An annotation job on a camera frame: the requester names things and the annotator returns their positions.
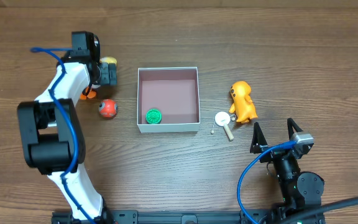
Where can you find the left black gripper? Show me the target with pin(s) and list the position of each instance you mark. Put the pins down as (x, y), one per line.
(108, 74)

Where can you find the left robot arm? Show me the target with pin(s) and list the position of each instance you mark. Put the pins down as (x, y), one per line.
(53, 142)

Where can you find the white plush duck toy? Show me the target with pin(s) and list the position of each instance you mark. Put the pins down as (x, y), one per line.
(89, 92)

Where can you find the white wooden rattle drum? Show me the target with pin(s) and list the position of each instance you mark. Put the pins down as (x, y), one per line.
(222, 119)

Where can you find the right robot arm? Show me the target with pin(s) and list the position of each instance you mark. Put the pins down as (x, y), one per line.
(300, 190)

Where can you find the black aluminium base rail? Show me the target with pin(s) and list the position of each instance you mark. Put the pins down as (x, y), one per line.
(227, 217)

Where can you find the orange rubber dog toy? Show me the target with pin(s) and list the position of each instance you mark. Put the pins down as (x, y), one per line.
(242, 106)

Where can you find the red ball toy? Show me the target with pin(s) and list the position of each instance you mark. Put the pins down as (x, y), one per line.
(108, 108)

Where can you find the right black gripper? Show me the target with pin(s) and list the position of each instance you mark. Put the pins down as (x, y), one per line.
(274, 150)

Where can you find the green round plastic cap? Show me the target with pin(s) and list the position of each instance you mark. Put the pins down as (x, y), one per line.
(153, 116)

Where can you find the white square cardboard box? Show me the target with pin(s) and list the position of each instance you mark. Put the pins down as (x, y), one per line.
(174, 91)

